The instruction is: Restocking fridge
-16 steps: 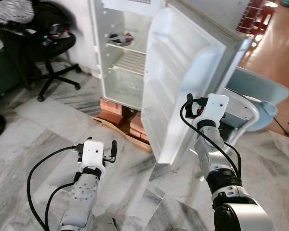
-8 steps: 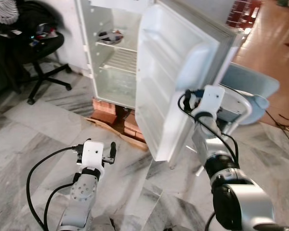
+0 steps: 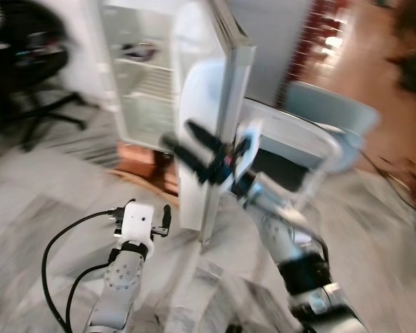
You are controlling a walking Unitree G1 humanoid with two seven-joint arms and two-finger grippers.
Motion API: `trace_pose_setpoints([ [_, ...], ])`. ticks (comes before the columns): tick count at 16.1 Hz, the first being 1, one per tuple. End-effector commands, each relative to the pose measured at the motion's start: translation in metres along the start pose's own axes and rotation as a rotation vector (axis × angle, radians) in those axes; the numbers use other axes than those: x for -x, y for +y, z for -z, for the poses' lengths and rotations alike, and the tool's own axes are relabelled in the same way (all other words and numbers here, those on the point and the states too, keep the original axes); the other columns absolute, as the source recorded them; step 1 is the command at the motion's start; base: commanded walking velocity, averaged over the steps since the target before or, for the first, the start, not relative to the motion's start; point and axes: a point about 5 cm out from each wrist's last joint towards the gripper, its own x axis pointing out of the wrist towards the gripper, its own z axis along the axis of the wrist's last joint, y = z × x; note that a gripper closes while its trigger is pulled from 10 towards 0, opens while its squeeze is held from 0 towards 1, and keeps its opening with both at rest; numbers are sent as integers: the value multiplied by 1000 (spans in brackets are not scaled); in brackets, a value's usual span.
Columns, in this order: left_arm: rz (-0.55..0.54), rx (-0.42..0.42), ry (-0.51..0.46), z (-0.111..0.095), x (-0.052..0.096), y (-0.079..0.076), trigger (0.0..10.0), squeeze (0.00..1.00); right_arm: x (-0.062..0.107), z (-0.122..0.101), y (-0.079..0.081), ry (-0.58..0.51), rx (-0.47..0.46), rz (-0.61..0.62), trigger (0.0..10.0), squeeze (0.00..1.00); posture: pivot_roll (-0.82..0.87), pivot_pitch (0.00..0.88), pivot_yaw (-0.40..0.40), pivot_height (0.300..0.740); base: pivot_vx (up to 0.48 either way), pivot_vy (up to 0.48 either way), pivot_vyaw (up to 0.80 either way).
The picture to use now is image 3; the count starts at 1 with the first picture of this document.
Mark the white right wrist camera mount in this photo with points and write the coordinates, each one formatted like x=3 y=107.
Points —
x=246 y=149

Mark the red lattice rack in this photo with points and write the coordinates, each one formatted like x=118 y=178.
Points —
x=312 y=41

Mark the grey fridge door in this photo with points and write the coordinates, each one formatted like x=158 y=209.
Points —
x=201 y=90

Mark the black office chair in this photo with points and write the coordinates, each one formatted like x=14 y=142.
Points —
x=28 y=48

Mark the dark round dish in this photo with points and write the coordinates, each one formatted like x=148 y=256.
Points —
x=140 y=50

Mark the orange brick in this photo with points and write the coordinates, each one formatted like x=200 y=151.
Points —
x=142 y=163

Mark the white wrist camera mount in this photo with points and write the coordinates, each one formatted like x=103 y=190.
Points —
x=246 y=149
x=137 y=220

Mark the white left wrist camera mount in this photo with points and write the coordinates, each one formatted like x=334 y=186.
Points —
x=137 y=220

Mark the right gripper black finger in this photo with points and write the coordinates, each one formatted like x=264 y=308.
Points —
x=187 y=158
x=204 y=137

